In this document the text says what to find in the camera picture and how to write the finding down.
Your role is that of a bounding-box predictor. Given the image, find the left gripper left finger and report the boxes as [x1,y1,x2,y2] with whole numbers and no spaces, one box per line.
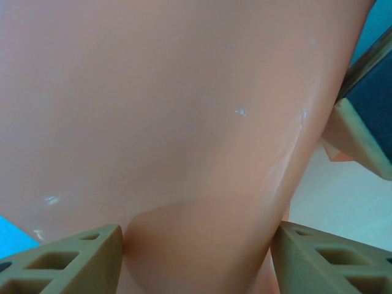
[0,224,124,294]

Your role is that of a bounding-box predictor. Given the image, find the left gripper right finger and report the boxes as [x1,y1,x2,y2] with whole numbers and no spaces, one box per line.
[271,220,392,294]

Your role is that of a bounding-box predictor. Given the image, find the orange wrapping paper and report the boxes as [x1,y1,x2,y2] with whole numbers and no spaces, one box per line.
[0,0,377,294]

